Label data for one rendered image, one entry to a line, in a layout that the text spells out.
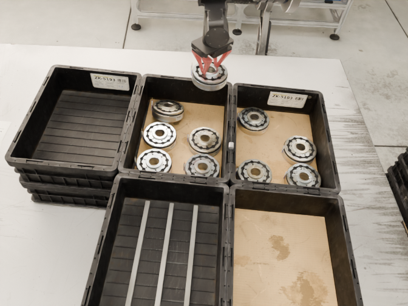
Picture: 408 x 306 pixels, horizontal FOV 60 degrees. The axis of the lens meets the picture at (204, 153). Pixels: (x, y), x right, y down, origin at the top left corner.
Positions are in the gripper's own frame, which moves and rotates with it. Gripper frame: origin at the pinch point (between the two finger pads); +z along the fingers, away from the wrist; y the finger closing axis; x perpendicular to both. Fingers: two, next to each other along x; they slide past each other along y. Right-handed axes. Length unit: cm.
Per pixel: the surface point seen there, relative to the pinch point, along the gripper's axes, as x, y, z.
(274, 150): -23.9, 9.2, 22.2
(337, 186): -46.5, 6.4, 11.8
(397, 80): -5, 198, 108
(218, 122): -3.9, 2.7, 22.3
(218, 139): -11.0, -4.1, 19.2
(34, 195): 14, -56, 31
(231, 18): 114, 132, 95
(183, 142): -3.6, -12.0, 22.2
